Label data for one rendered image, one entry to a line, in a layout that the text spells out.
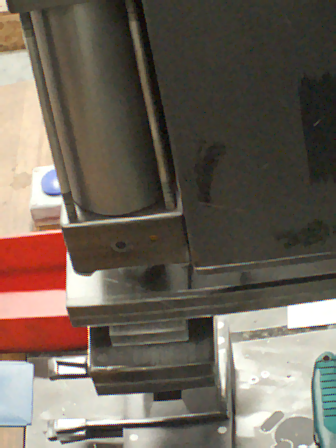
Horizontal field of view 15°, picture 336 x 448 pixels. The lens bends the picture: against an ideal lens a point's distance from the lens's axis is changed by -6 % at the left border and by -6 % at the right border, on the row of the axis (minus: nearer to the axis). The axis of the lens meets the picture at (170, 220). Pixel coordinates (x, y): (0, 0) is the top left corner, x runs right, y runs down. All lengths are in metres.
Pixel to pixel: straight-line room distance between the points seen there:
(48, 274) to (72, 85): 0.59
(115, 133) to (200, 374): 0.23
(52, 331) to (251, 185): 0.49
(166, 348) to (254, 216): 0.17
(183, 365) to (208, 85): 0.27
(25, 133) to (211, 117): 0.78
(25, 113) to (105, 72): 0.79
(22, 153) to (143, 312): 0.59
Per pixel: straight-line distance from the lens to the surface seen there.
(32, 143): 1.56
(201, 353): 0.99
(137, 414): 1.16
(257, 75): 0.79
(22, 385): 1.19
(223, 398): 1.15
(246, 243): 0.90
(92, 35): 0.80
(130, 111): 0.85
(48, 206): 1.43
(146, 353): 1.00
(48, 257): 1.39
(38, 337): 1.31
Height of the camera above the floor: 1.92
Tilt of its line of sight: 46 degrees down
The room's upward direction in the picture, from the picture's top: 11 degrees counter-clockwise
